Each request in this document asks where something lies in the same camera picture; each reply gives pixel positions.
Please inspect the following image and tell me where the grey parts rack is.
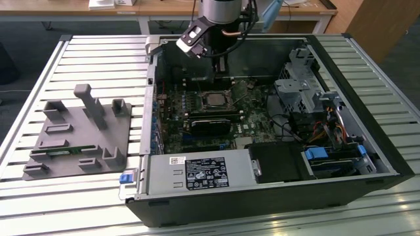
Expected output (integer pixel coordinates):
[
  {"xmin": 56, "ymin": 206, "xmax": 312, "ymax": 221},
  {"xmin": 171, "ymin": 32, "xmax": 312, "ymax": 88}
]
[{"xmin": 22, "ymin": 83, "xmax": 132, "ymax": 181}]

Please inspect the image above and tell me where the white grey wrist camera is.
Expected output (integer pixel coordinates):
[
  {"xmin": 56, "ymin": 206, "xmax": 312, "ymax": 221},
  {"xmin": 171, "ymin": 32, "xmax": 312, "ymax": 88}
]
[{"xmin": 176, "ymin": 19, "xmax": 211, "ymax": 59}]

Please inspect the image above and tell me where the black graphics card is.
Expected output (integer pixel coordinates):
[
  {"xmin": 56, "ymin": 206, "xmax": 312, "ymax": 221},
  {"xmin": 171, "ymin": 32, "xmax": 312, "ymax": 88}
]
[{"xmin": 188, "ymin": 119, "xmax": 232, "ymax": 137}]

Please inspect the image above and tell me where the metal disk bay cage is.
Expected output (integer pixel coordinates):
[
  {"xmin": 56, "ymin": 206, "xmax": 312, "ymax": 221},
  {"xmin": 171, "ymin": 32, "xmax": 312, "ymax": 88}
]
[{"xmin": 274, "ymin": 48, "xmax": 346, "ymax": 115}]

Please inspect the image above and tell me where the blue disk carrier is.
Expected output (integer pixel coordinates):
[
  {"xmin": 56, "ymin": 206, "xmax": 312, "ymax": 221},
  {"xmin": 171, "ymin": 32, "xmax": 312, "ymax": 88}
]
[{"xmin": 304, "ymin": 147, "xmax": 330, "ymax": 162}]

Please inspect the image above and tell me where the white cardboard box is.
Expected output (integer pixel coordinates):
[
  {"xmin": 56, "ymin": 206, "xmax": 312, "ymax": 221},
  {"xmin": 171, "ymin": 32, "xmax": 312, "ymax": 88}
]
[{"xmin": 88, "ymin": 0, "xmax": 116, "ymax": 11}]

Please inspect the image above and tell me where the black CPU socket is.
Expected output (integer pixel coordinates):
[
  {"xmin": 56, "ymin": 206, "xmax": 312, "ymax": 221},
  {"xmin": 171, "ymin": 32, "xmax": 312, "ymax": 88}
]
[{"xmin": 200, "ymin": 89, "xmax": 236, "ymax": 111}]

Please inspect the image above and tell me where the black disk drive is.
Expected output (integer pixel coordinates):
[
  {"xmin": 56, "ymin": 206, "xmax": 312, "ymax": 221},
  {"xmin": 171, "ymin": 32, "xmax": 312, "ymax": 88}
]
[{"xmin": 308, "ymin": 152, "xmax": 360, "ymax": 177}]

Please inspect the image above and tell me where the green motherboard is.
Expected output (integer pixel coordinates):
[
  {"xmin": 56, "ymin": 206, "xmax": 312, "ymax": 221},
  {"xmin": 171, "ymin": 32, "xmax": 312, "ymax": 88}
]
[{"xmin": 154, "ymin": 78, "xmax": 280, "ymax": 154}]

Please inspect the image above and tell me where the grey plastic case latch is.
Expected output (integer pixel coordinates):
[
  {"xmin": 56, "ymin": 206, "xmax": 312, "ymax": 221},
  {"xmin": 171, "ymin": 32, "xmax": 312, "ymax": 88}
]
[{"xmin": 144, "ymin": 36, "xmax": 164, "ymax": 57}]

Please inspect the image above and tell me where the long wooden desk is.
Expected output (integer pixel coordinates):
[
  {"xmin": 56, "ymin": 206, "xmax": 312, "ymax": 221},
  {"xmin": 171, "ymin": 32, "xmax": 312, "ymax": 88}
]
[{"xmin": 0, "ymin": 0, "xmax": 339, "ymax": 35}]

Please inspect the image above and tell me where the wooden cabinet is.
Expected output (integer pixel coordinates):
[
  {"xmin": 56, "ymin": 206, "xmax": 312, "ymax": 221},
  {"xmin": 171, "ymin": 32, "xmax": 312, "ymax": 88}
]
[{"xmin": 324, "ymin": 0, "xmax": 420, "ymax": 65}]

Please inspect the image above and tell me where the black plastic shroud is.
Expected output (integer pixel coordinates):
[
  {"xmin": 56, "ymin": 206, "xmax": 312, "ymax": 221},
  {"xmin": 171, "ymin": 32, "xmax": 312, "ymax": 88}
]
[{"xmin": 244, "ymin": 141, "xmax": 318, "ymax": 184}]

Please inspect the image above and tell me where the silver power supply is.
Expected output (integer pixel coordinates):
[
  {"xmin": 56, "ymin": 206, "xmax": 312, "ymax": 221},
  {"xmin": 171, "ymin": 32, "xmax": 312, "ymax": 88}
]
[{"xmin": 144, "ymin": 149, "xmax": 256, "ymax": 195}]

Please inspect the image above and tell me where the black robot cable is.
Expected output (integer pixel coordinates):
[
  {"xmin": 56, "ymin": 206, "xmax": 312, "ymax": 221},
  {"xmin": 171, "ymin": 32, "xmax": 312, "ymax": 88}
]
[{"xmin": 226, "ymin": 0, "xmax": 262, "ymax": 56}]

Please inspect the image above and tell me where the green RAM stick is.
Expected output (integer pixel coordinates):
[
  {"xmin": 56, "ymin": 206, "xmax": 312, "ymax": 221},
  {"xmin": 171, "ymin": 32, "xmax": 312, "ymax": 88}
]
[{"xmin": 46, "ymin": 145, "xmax": 96, "ymax": 156}]

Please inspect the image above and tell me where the silver square CPU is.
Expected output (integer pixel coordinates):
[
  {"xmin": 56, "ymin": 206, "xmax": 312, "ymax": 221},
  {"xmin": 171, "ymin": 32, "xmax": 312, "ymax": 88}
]
[{"xmin": 206, "ymin": 92, "xmax": 230, "ymax": 107}]

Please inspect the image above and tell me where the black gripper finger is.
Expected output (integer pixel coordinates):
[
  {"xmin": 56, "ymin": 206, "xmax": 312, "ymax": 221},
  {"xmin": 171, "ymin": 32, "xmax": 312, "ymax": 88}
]
[{"xmin": 214, "ymin": 57, "xmax": 231, "ymax": 79}]

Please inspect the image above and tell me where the black open PC case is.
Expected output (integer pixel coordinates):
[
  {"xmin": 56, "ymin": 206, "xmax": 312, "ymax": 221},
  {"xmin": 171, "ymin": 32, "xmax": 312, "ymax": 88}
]
[{"xmin": 124, "ymin": 33, "xmax": 415, "ymax": 228}]

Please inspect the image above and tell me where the small silver heatsink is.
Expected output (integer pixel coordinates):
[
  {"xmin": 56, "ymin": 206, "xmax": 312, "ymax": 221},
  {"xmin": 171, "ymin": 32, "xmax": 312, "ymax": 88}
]
[{"xmin": 235, "ymin": 137, "xmax": 256, "ymax": 149}]

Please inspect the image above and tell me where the black RAM slot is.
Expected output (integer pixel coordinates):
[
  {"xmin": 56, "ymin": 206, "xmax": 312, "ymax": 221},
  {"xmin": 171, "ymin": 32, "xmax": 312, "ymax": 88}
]
[
  {"xmin": 186, "ymin": 78, "xmax": 231, "ymax": 86},
  {"xmin": 187, "ymin": 83, "xmax": 231, "ymax": 91},
  {"xmin": 187, "ymin": 110, "xmax": 239, "ymax": 117},
  {"xmin": 190, "ymin": 114, "xmax": 242, "ymax": 121}
]

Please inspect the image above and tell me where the yellow wire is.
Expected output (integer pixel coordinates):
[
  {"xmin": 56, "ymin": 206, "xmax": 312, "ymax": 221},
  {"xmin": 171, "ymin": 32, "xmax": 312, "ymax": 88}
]
[{"xmin": 311, "ymin": 127, "xmax": 330, "ymax": 143}]

